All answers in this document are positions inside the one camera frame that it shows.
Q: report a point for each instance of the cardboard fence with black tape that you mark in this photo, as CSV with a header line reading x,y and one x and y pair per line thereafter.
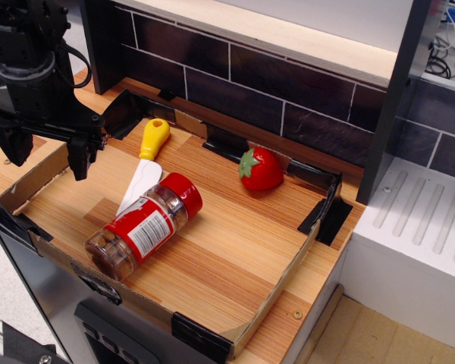
x,y
242,282

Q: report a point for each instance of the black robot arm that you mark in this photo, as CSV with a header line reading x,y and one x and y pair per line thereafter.
x,y
31,29

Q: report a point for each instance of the red lidded spice bottle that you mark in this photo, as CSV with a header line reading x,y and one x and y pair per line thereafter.
x,y
125,243

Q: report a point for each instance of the dark grey vertical post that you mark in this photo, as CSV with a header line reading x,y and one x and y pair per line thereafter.
x,y
418,37

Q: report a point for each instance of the white toy sink drainboard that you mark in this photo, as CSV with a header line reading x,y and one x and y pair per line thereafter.
x,y
401,257

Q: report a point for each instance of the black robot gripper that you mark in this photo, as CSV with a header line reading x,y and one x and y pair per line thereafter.
x,y
41,100

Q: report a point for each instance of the yellow handled toy knife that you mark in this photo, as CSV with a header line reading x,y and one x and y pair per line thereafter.
x,y
148,172

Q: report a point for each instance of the red toy strawberry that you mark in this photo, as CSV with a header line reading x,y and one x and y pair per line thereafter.
x,y
259,169

